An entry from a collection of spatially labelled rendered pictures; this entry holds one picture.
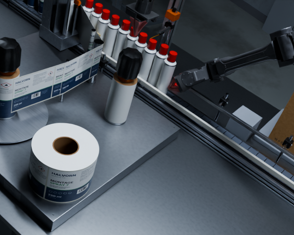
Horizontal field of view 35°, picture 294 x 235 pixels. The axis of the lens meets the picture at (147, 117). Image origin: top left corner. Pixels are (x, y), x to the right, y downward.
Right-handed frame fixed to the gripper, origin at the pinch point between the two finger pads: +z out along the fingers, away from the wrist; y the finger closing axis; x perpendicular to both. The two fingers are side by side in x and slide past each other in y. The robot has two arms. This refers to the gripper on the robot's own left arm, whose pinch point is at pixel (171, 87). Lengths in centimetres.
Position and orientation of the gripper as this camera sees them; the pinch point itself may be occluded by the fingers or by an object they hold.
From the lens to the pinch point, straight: 191.0
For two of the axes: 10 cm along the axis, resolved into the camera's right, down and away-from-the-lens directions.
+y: -6.0, 3.8, -7.0
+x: 4.5, 8.9, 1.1
